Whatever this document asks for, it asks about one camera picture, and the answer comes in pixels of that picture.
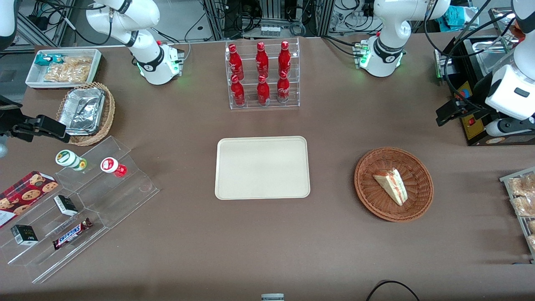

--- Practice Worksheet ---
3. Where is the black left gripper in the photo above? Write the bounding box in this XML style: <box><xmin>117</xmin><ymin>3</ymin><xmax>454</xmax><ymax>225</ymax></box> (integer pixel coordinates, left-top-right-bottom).
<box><xmin>436</xmin><ymin>73</ymin><xmax>501</xmax><ymax>127</ymax></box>

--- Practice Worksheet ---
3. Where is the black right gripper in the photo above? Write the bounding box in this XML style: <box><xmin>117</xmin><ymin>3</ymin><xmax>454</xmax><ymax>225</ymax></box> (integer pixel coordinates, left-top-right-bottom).
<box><xmin>0</xmin><ymin>96</ymin><xmax>71</xmax><ymax>144</ymax></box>

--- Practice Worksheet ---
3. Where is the triangular sandwich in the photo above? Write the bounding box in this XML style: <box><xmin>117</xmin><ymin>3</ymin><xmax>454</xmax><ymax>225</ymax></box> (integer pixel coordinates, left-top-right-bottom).
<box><xmin>372</xmin><ymin>168</ymin><xmax>408</xmax><ymax>207</ymax></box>

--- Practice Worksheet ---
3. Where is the aluminium foil tray stack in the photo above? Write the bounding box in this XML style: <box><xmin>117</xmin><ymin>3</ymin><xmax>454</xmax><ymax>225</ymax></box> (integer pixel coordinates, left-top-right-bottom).
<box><xmin>59</xmin><ymin>87</ymin><xmax>106</xmax><ymax>136</ymax></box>

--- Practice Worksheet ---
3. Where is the light wicker basket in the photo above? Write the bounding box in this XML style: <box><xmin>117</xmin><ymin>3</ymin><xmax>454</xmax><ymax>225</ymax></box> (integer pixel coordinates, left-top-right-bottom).
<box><xmin>56</xmin><ymin>82</ymin><xmax>116</xmax><ymax>146</ymax></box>

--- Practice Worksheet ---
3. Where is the brown wicker basket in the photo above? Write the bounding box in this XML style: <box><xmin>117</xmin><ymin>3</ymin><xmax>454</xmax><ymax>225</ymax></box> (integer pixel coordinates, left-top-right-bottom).
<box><xmin>354</xmin><ymin>147</ymin><xmax>434</xmax><ymax>223</ymax></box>

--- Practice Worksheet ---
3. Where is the grey tray with pastries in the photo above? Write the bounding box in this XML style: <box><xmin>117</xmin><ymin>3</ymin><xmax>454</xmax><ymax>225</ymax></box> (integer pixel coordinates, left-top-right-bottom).
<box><xmin>499</xmin><ymin>167</ymin><xmax>535</xmax><ymax>265</ymax></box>

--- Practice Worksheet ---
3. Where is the cream plastic serving tray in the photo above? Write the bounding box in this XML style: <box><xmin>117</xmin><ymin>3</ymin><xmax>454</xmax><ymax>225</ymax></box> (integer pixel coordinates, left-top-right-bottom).
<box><xmin>214</xmin><ymin>136</ymin><xmax>311</xmax><ymax>201</ymax></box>

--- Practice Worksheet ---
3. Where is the green-lidded white cup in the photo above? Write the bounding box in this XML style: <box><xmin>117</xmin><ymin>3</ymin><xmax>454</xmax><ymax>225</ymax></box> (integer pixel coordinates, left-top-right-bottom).
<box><xmin>55</xmin><ymin>149</ymin><xmax>88</xmax><ymax>172</ymax></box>

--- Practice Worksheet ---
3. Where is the white rectangular snack bin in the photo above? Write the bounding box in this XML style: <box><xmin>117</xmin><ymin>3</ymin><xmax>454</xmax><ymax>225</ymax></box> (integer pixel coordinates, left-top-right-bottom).
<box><xmin>25</xmin><ymin>48</ymin><xmax>103</xmax><ymax>90</ymax></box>

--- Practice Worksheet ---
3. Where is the clear bag of crackers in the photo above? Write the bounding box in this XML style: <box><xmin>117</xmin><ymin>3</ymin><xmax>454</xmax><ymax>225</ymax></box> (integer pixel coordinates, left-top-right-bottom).
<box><xmin>43</xmin><ymin>63</ymin><xmax>91</xmax><ymax>83</ymax></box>
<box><xmin>62</xmin><ymin>56</ymin><xmax>93</xmax><ymax>68</ymax></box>

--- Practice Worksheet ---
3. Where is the red tartan cookie box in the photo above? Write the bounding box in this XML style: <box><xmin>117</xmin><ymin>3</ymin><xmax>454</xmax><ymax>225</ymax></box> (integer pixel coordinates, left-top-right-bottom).
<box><xmin>0</xmin><ymin>170</ymin><xmax>59</xmax><ymax>229</ymax></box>

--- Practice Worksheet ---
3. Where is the teal snack packet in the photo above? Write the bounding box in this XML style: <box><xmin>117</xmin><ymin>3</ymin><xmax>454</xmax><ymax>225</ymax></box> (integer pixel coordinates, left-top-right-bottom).
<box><xmin>35</xmin><ymin>54</ymin><xmax>64</xmax><ymax>66</ymax></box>

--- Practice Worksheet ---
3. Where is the small black carton box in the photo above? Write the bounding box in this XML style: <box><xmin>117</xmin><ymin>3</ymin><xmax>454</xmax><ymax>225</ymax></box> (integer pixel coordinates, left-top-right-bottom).
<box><xmin>53</xmin><ymin>194</ymin><xmax>79</xmax><ymax>217</ymax></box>
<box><xmin>10</xmin><ymin>224</ymin><xmax>39</xmax><ymax>246</ymax></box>

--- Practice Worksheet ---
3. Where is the red-lidded white cup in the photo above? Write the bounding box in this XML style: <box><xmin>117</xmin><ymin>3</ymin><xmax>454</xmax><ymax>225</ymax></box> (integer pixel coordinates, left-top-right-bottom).
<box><xmin>100</xmin><ymin>157</ymin><xmax>128</xmax><ymax>178</ymax></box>

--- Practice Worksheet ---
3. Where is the teal plastic bag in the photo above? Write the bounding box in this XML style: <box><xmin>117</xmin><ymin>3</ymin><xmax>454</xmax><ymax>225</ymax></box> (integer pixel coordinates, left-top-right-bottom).
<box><xmin>443</xmin><ymin>5</ymin><xmax>473</xmax><ymax>28</ymax></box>

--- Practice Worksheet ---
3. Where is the clear acrylic stepped display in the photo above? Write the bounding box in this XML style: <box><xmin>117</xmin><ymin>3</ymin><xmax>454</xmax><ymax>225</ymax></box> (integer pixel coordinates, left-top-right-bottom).
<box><xmin>0</xmin><ymin>135</ymin><xmax>160</xmax><ymax>284</ymax></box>

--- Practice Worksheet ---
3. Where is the Snickers chocolate bar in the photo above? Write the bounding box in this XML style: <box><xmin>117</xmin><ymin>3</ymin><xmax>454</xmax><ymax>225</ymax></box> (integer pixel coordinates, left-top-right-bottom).
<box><xmin>52</xmin><ymin>217</ymin><xmax>93</xmax><ymax>251</ymax></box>

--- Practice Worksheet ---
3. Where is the red cola bottle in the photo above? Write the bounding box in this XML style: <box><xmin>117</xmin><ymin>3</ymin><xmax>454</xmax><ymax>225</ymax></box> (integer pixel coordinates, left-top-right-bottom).
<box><xmin>276</xmin><ymin>70</ymin><xmax>290</xmax><ymax>104</ymax></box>
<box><xmin>255</xmin><ymin>41</ymin><xmax>270</xmax><ymax>78</ymax></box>
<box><xmin>230</xmin><ymin>74</ymin><xmax>246</xmax><ymax>107</ymax></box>
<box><xmin>257</xmin><ymin>74</ymin><xmax>271</xmax><ymax>106</ymax></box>
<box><xmin>278</xmin><ymin>41</ymin><xmax>292</xmax><ymax>78</ymax></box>
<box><xmin>229</xmin><ymin>43</ymin><xmax>245</xmax><ymax>81</ymax></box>

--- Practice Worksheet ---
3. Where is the clear acrylic bottle rack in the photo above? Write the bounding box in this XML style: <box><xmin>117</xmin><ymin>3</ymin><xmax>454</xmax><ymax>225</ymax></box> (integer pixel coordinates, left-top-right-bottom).
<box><xmin>225</xmin><ymin>37</ymin><xmax>301</xmax><ymax>110</ymax></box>

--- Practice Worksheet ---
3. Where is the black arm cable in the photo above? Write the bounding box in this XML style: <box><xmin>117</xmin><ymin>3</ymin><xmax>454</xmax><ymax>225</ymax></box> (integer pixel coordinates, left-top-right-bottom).
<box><xmin>424</xmin><ymin>0</ymin><xmax>515</xmax><ymax>110</ymax></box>

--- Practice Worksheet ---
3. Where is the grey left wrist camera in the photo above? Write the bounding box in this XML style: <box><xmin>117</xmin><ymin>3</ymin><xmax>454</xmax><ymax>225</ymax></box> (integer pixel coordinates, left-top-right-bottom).
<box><xmin>485</xmin><ymin>118</ymin><xmax>535</xmax><ymax>138</ymax></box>

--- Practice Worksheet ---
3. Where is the black table cable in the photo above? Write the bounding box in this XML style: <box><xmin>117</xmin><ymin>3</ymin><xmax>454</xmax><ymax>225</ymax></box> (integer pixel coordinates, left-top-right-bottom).
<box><xmin>366</xmin><ymin>280</ymin><xmax>420</xmax><ymax>301</ymax></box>

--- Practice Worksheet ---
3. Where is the aluminium frame rack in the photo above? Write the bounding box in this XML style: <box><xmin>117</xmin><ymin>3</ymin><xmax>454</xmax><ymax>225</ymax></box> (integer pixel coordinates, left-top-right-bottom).
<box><xmin>204</xmin><ymin>0</ymin><xmax>336</xmax><ymax>39</ymax></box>

